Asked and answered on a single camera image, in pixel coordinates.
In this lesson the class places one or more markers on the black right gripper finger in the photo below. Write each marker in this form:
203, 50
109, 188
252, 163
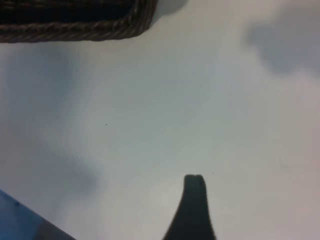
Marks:
193, 215

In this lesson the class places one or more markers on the dark brown wicker basket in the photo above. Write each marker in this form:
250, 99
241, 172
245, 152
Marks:
75, 17

